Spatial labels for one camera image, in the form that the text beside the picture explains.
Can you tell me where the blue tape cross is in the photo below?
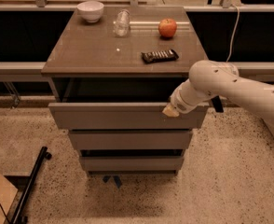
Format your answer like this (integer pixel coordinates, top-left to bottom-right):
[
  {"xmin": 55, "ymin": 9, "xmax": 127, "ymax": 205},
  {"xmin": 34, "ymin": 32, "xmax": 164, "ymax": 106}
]
[{"xmin": 103, "ymin": 175, "xmax": 122, "ymax": 189}]

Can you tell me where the grey drawer cabinet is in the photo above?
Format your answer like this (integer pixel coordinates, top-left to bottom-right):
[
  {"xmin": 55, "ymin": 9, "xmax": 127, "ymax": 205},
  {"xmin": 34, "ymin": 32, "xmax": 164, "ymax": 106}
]
[{"xmin": 41, "ymin": 5, "xmax": 215, "ymax": 176}]

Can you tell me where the black metal stand bar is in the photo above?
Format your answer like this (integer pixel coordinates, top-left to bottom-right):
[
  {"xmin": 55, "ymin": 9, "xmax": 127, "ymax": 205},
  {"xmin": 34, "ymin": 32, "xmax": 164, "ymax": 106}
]
[{"xmin": 11, "ymin": 147, "xmax": 52, "ymax": 224}]

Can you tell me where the clear drinking glass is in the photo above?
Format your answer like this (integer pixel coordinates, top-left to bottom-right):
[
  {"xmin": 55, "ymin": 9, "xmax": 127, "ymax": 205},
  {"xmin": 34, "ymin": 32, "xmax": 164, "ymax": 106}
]
[{"xmin": 114, "ymin": 9, "xmax": 130, "ymax": 37}]

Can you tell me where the grey drawer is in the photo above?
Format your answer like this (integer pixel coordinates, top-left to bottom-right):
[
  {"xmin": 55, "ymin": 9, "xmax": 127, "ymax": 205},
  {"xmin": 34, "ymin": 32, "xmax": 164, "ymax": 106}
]
[
  {"xmin": 69, "ymin": 130, "xmax": 192, "ymax": 150},
  {"xmin": 79, "ymin": 157, "xmax": 184, "ymax": 172},
  {"xmin": 48, "ymin": 103, "xmax": 208, "ymax": 130}
]

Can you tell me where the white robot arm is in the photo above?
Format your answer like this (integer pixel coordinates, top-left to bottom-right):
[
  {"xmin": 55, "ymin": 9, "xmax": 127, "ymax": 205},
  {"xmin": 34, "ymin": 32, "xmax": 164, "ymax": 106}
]
[{"xmin": 161, "ymin": 61, "xmax": 274, "ymax": 224}]

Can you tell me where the white cable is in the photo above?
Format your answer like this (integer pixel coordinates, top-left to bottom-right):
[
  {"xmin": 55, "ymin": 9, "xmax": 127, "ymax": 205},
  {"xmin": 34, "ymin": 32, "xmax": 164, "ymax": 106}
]
[{"xmin": 226, "ymin": 4, "xmax": 241, "ymax": 63}]

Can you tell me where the white ceramic bowl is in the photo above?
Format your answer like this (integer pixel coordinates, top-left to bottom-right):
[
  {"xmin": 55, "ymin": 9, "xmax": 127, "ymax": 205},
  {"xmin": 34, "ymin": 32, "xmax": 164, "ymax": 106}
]
[{"xmin": 76, "ymin": 1, "xmax": 104, "ymax": 22}]

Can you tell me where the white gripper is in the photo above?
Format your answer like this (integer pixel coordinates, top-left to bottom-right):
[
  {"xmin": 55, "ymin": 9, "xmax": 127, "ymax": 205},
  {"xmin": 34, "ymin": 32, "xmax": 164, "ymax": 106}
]
[{"xmin": 162, "ymin": 79, "xmax": 215, "ymax": 118}]

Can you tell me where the black chocolate bar wrapper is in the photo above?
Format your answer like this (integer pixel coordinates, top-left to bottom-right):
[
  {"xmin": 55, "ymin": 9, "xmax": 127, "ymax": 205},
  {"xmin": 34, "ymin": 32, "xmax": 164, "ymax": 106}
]
[{"xmin": 141, "ymin": 49, "xmax": 179, "ymax": 63}]

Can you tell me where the grey metal railing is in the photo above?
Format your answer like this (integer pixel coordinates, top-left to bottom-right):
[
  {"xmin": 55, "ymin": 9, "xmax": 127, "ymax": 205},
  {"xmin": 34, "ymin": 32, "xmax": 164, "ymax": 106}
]
[{"xmin": 0, "ymin": 62, "xmax": 274, "ymax": 82}]

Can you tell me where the grey top drawer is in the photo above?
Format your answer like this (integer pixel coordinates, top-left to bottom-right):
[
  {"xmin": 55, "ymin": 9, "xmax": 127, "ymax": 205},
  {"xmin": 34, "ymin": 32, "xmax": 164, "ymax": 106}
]
[{"xmin": 48, "ymin": 103, "xmax": 208, "ymax": 130}]

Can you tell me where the grey middle drawer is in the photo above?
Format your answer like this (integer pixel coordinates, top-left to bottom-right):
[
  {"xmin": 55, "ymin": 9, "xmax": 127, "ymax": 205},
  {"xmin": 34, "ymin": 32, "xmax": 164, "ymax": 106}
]
[{"xmin": 69, "ymin": 130, "xmax": 192, "ymax": 150}]

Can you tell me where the grey bottom drawer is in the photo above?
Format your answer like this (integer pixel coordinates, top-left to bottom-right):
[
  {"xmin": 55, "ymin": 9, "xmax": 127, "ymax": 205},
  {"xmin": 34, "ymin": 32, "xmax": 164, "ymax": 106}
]
[{"xmin": 79, "ymin": 157, "xmax": 184, "ymax": 172}]

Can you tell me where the red apple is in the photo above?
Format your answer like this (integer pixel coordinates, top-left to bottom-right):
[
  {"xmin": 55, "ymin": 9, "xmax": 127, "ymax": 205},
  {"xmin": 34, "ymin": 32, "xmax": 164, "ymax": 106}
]
[{"xmin": 158, "ymin": 19, "xmax": 177, "ymax": 38}]

